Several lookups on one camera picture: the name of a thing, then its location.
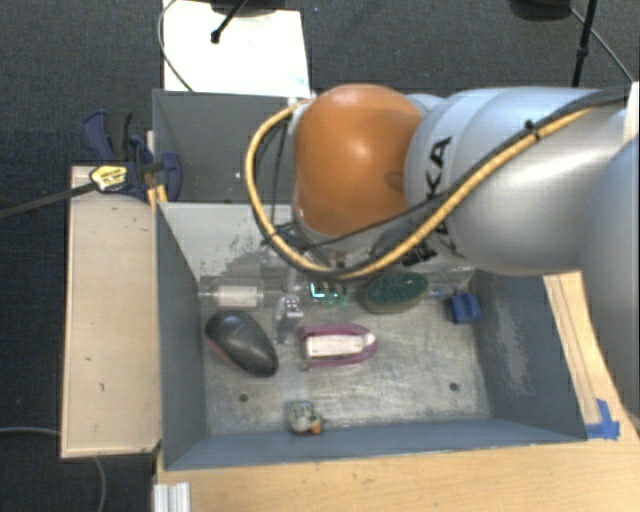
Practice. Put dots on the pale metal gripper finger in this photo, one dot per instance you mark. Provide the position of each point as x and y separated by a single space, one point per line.
294 307

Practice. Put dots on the purple and white holder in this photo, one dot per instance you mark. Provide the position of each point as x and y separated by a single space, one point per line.
335 346

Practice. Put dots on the black and red computer mouse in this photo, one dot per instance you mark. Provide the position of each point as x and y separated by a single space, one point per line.
242 345

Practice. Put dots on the green oval sponge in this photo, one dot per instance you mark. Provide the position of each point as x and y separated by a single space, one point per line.
396 292

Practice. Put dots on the grey metal bin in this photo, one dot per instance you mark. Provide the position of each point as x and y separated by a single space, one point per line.
400 370

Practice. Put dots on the small blue clip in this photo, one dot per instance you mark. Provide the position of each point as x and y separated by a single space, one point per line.
463 308

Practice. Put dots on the pale wood flat board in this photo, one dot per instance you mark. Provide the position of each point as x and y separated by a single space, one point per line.
112 320

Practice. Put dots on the black cylinder on white bracket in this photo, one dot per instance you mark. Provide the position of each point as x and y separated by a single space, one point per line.
418 255

